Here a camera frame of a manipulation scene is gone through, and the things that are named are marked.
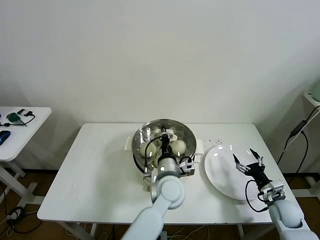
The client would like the thin black cable with plug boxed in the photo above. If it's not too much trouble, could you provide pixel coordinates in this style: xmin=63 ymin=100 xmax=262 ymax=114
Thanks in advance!
xmin=0 ymin=113 xmax=36 ymax=128

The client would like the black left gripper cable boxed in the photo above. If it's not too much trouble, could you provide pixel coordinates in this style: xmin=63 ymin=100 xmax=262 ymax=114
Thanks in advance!
xmin=143 ymin=134 xmax=166 ymax=175

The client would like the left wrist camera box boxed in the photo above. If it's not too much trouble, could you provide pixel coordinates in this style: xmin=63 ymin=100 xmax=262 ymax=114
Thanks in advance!
xmin=179 ymin=159 xmax=196 ymax=176

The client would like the black power cable with adapter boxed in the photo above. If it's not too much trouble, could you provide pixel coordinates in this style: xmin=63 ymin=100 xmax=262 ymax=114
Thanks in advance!
xmin=276 ymin=106 xmax=320 ymax=175

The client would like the perforated stainless steamer basket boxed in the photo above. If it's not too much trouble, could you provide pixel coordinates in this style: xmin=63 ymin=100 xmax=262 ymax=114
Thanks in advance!
xmin=131 ymin=119 xmax=197 ymax=176

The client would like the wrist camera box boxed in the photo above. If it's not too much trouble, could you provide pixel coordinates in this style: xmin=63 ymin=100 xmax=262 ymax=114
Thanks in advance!
xmin=179 ymin=159 xmax=196 ymax=176
xmin=258 ymin=179 xmax=286 ymax=203

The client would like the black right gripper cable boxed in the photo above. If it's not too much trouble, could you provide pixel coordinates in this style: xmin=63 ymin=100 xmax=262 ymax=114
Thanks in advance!
xmin=244 ymin=179 xmax=271 ymax=213

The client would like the green device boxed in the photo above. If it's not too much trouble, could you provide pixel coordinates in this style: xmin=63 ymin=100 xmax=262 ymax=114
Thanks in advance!
xmin=6 ymin=112 xmax=21 ymax=123

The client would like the black and white adapter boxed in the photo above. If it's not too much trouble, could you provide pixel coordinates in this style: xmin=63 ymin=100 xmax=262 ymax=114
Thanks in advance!
xmin=17 ymin=108 xmax=35 ymax=117

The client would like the white electric cooker pot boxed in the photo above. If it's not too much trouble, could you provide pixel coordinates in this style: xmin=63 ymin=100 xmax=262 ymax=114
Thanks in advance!
xmin=124 ymin=136 xmax=205 ymax=193

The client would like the glass lid with white handle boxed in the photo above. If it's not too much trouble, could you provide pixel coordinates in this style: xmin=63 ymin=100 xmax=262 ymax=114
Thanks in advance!
xmin=131 ymin=118 xmax=198 ymax=173

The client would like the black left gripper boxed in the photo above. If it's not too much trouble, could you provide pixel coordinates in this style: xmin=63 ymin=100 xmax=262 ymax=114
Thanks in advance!
xmin=158 ymin=124 xmax=176 ymax=161

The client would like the blue device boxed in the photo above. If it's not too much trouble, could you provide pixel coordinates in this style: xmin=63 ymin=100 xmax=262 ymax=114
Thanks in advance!
xmin=0 ymin=129 xmax=12 ymax=146

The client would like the white round plate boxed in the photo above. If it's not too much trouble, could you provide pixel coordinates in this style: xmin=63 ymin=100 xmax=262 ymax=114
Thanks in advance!
xmin=204 ymin=144 xmax=267 ymax=202

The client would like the black floor cable coil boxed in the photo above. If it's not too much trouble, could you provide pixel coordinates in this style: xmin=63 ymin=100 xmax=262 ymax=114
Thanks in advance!
xmin=0 ymin=182 xmax=42 ymax=237

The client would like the white side table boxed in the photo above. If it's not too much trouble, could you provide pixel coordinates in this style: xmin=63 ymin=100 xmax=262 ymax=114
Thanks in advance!
xmin=0 ymin=106 xmax=53 ymax=208

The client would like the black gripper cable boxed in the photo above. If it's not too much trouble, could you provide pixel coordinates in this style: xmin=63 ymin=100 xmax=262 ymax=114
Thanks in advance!
xmin=244 ymin=179 xmax=271 ymax=213
xmin=143 ymin=134 xmax=166 ymax=175

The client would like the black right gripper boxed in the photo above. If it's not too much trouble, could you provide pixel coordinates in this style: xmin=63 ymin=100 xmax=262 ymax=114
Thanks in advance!
xmin=232 ymin=148 xmax=273 ymax=190

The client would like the mint green appliance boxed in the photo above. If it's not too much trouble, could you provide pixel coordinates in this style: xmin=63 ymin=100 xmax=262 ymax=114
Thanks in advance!
xmin=312 ymin=81 xmax=320 ymax=102

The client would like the white stand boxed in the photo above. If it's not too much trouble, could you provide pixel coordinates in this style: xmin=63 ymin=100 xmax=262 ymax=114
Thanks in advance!
xmin=284 ymin=91 xmax=320 ymax=198

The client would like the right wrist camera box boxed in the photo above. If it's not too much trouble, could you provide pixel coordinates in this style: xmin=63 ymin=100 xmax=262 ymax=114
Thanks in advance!
xmin=258 ymin=179 xmax=286 ymax=203

